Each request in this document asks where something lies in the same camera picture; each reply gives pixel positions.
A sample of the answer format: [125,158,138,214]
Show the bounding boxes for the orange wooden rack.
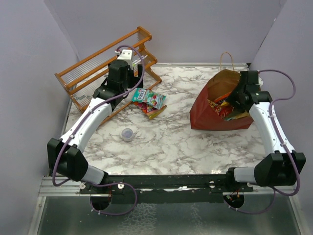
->
[55,26,162,112]

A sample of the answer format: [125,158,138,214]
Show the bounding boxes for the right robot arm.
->
[224,70,306,191]

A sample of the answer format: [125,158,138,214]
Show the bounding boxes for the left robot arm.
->
[47,59,145,193]

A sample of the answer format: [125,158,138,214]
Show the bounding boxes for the red rice cracker bag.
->
[208,99,234,119]

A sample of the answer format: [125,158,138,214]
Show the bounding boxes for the small clear plastic cup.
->
[121,128,134,142]

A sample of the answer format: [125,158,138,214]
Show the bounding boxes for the teal Fox's candy bag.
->
[132,88,166,109]

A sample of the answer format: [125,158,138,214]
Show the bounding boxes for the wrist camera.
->
[241,70,259,85]
[115,49,133,69]

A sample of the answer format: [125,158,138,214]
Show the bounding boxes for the red brown paper bag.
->
[189,66,253,131]

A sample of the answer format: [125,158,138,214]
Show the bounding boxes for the orange fruit candy bag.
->
[133,102,167,119]

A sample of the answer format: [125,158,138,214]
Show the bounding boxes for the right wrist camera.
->
[241,70,259,85]

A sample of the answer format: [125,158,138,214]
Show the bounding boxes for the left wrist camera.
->
[115,49,133,69]

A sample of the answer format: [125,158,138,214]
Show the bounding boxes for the black mounting rail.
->
[80,172,253,204]

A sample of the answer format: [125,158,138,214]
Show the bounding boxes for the beige snack packet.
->
[230,111,250,120]

